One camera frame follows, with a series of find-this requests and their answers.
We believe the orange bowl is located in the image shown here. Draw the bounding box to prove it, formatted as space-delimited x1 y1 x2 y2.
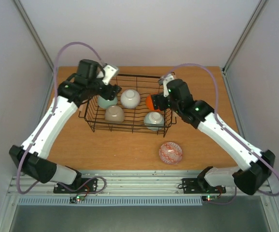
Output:
145 94 161 112

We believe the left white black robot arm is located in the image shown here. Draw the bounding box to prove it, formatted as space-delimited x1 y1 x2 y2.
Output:
9 59 121 194

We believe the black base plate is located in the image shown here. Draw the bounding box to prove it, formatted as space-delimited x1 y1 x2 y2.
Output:
53 177 98 194
178 178 226 194

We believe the pale green bowl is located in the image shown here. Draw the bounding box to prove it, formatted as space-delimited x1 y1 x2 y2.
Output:
97 96 118 109
144 112 164 131

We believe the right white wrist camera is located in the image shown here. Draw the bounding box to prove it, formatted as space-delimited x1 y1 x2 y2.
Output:
158 72 176 98

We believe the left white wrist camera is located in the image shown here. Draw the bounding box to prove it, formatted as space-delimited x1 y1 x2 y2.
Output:
97 64 120 85

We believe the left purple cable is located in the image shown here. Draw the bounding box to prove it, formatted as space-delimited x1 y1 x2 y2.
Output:
16 42 107 195

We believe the grey slotted cable duct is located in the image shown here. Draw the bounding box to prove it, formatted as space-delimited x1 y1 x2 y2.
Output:
18 196 202 207

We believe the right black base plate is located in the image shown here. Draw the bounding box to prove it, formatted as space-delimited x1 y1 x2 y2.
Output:
178 178 226 194

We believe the black wire dish rack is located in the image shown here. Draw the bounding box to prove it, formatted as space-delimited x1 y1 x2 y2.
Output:
79 74 176 135

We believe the purple cable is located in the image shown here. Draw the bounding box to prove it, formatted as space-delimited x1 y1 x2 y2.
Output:
16 42 107 195
161 63 279 205

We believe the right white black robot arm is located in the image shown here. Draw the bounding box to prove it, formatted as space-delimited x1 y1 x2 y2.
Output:
152 75 275 195

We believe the red bottom bowl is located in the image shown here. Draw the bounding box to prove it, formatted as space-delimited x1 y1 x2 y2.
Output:
158 142 183 165

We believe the right circuit board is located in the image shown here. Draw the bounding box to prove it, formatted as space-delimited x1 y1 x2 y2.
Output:
202 195 219 202

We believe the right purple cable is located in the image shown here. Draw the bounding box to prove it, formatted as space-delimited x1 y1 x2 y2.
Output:
161 63 279 205

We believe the circuit board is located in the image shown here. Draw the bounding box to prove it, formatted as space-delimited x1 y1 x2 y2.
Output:
69 196 85 204
202 195 219 202

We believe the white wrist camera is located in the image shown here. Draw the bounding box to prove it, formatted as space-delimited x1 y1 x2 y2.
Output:
97 64 120 85
158 72 176 98

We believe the left circuit board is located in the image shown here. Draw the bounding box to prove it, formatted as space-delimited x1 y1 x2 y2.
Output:
69 196 85 204

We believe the white bowl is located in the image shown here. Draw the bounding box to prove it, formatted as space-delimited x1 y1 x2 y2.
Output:
105 105 125 123
120 89 140 109

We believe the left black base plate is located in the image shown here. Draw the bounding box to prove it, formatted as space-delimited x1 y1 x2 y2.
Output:
53 177 98 194

